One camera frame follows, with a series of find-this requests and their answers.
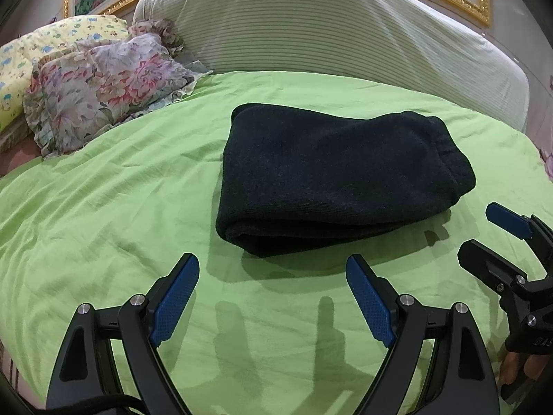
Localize green bed sheet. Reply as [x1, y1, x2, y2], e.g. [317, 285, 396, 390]
[0, 70, 553, 415]

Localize floral pillow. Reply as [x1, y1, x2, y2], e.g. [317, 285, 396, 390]
[23, 18, 213, 157]

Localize yellow printed pillow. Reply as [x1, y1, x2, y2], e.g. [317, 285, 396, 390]
[0, 14, 131, 131]

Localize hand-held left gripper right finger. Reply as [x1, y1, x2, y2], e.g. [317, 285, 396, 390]
[346, 254, 500, 415]

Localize black cable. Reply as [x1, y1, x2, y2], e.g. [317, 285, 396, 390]
[43, 393, 141, 415]

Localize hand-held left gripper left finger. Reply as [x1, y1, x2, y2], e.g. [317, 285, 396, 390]
[45, 252, 200, 415]

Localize pink floral cloth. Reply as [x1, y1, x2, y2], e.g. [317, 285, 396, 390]
[539, 148, 553, 183]

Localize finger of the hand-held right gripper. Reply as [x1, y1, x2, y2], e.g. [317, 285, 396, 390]
[457, 239, 528, 313]
[485, 201, 553, 269]

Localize person's right hand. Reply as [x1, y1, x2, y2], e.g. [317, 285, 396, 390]
[496, 349, 548, 387]

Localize black pants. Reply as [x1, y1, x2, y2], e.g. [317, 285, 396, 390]
[215, 103, 477, 258]

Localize striped padded headboard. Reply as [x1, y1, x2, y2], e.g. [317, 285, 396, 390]
[132, 0, 531, 135]

